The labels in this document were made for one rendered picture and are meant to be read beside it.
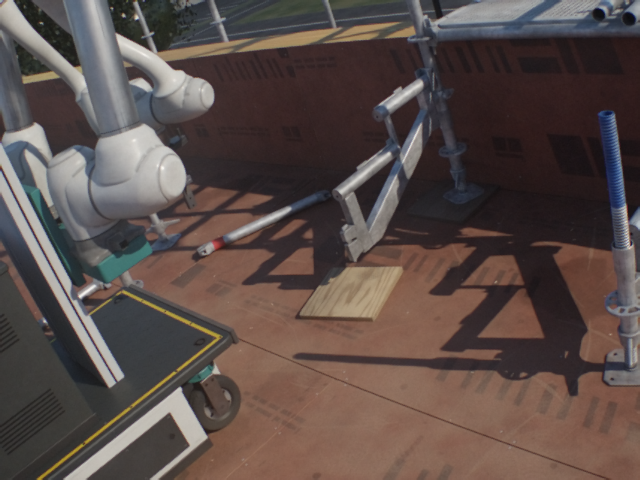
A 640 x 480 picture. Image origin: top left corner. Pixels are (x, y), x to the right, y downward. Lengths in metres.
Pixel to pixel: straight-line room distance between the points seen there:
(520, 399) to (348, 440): 0.50
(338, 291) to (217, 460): 0.84
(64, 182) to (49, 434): 0.67
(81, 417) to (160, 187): 0.70
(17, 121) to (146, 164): 0.88
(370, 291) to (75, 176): 1.24
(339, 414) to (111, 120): 1.08
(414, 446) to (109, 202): 1.02
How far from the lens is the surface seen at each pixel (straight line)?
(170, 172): 1.60
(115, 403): 1.99
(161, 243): 3.61
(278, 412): 2.19
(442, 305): 2.38
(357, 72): 3.24
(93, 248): 1.80
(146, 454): 1.99
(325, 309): 2.52
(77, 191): 1.73
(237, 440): 2.16
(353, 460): 1.94
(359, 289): 2.56
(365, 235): 2.53
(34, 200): 1.86
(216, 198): 3.89
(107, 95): 1.62
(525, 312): 2.27
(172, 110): 1.86
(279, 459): 2.03
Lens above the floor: 1.36
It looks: 27 degrees down
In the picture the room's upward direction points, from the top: 19 degrees counter-clockwise
